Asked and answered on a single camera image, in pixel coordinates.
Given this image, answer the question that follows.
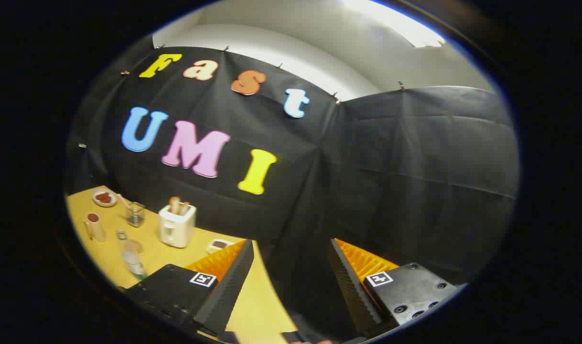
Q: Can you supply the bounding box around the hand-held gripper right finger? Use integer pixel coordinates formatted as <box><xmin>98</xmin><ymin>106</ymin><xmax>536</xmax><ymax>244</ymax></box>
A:
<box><xmin>327</xmin><ymin>238</ymin><xmax>468</xmax><ymax>337</ymax></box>

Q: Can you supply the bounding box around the small white plate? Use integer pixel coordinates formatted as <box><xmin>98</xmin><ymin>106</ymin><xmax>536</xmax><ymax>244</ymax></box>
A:
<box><xmin>92</xmin><ymin>189</ymin><xmax>118</xmax><ymax>207</ymax></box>

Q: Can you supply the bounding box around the clear plastic juice bottle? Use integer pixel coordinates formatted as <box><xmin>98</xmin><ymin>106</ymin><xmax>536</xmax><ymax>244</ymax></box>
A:
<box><xmin>117</xmin><ymin>230</ymin><xmax>148</xmax><ymax>280</ymax></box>

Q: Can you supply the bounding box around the black backdrop cloth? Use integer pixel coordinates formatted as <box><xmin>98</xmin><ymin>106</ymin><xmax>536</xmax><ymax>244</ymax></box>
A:
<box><xmin>64</xmin><ymin>36</ymin><xmax>520</xmax><ymax>342</ymax></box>

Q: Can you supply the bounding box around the white divided seed dish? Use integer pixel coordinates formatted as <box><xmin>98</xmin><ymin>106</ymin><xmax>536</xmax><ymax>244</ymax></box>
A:
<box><xmin>206</xmin><ymin>239</ymin><xmax>234</xmax><ymax>255</ymax></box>

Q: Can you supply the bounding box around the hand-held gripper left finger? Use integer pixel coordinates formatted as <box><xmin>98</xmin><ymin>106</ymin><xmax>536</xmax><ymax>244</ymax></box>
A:
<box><xmin>124</xmin><ymin>239</ymin><xmax>255</xmax><ymax>337</ymax></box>

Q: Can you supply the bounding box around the cream cup with wooden handle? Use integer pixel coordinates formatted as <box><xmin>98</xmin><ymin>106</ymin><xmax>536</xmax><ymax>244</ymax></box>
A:
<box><xmin>83</xmin><ymin>213</ymin><xmax>107</xmax><ymax>243</ymax></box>

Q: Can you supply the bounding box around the ribbed drinking glass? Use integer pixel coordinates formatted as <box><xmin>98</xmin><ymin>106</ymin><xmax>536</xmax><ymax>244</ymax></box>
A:
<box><xmin>126</xmin><ymin>202</ymin><xmax>146</xmax><ymax>228</ymax></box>

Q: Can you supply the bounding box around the wooden table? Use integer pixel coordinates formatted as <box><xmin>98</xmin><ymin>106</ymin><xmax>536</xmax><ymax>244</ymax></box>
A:
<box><xmin>65</xmin><ymin>185</ymin><xmax>297</xmax><ymax>344</ymax></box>

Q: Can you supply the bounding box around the white toaster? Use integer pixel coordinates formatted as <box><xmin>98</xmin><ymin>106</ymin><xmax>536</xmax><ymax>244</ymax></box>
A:
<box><xmin>158</xmin><ymin>203</ymin><xmax>197</xmax><ymax>248</ymax></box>

